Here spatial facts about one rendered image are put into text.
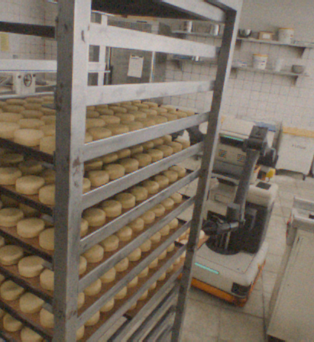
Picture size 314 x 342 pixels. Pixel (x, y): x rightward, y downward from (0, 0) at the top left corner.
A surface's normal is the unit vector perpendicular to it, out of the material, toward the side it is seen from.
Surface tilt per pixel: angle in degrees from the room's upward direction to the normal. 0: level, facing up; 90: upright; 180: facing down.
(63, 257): 90
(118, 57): 90
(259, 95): 90
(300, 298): 90
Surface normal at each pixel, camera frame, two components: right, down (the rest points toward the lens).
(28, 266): 0.11, -0.93
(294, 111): -0.26, 0.30
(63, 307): -0.51, 0.25
